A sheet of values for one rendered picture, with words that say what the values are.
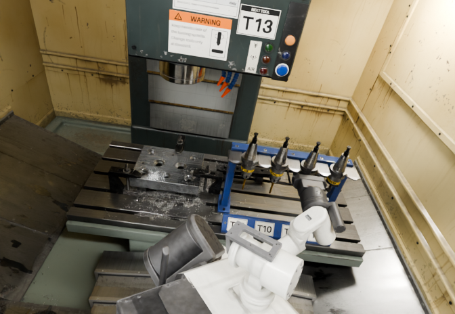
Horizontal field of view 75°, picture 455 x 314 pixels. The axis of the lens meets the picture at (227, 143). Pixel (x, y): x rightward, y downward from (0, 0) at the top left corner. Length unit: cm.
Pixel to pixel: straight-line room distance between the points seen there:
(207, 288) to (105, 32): 170
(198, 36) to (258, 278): 58
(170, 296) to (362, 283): 104
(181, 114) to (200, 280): 119
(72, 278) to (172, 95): 95
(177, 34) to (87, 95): 153
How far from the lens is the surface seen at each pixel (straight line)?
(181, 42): 82
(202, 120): 167
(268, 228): 125
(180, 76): 100
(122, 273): 134
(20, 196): 172
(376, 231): 162
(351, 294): 145
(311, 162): 110
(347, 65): 204
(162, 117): 170
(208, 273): 61
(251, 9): 79
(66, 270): 153
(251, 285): 55
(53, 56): 225
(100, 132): 230
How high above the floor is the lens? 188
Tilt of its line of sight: 36 degrees down
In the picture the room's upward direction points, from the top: 10 degrees clockwise
